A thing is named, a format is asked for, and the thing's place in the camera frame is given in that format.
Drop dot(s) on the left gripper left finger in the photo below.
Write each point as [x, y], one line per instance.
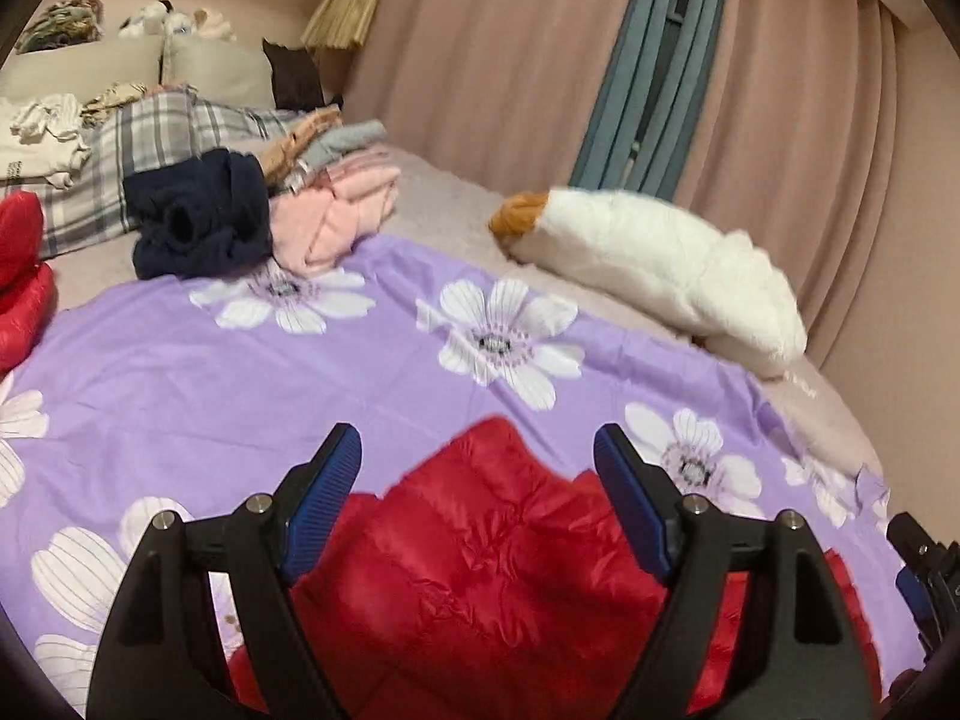
[203, 625]

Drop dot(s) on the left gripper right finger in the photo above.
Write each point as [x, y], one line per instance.
[796, 654]

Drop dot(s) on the red puffer jacket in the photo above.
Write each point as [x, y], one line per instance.
[481, 585]
[28, 285]

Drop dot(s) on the purple floral bed sheet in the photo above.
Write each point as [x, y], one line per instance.
[189, 396]

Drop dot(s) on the white plush goose toy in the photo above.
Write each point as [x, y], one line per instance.
[717, 284]

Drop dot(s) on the navy blue garment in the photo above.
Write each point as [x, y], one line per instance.
[206, 217]

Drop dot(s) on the pink folded garment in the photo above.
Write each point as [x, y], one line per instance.
[314, 228]

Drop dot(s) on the grey plaid blanket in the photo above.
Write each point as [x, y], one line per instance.
[163, 129]

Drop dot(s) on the blue-grey curtain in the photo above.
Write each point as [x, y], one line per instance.
[642, 125]

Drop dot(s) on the grey folded garment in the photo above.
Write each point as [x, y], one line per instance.
[337, 142]

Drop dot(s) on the white printed t-shirt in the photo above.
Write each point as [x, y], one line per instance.
[42, 140]

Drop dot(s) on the dark brown cushion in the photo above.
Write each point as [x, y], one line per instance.
[296, 80]

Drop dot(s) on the beige pillow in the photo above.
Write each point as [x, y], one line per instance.
[225, 73]

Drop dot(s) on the small plush toys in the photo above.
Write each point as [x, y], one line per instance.
[161, 18]

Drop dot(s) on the yellow hanging fabric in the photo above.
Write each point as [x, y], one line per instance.
[339, 24]

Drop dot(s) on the pink curtain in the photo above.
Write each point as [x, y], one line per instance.
[794, 143]

